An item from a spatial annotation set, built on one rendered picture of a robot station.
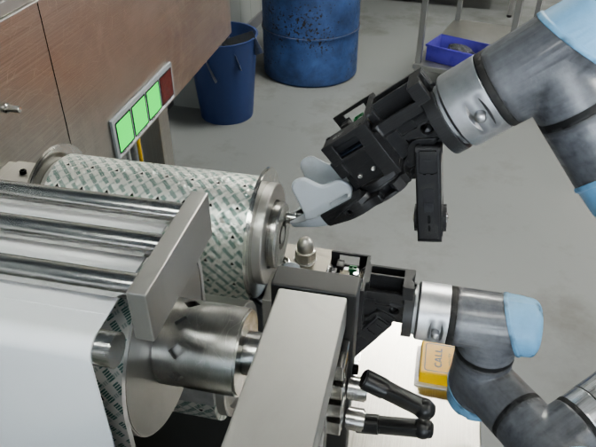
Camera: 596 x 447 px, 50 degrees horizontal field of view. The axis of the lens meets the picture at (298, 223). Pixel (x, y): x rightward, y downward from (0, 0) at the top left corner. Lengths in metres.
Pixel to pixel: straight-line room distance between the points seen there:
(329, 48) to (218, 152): 1.05
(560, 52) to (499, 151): 2.98
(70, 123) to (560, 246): 2.33
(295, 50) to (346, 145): 3.39
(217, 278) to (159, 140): 1.00
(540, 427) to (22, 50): 0.76
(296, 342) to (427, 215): 0.35
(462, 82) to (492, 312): 0.32
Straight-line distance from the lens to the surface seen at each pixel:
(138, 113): 1.14
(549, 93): 0.58
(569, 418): 0.84
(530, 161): 3.50
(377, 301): 0.82
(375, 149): 0.61
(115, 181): 0.72
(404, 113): 0.61
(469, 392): 0.88
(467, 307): 0.81
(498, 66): 0.59
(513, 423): 0.85
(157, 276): 0.35
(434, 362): 1.04
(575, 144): 0.60
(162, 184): 0.70
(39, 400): 0.41
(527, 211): 3.11
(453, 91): 0.59
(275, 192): 0.70
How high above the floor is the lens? 1.68
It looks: 36 degrees down
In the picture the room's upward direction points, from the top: straight up
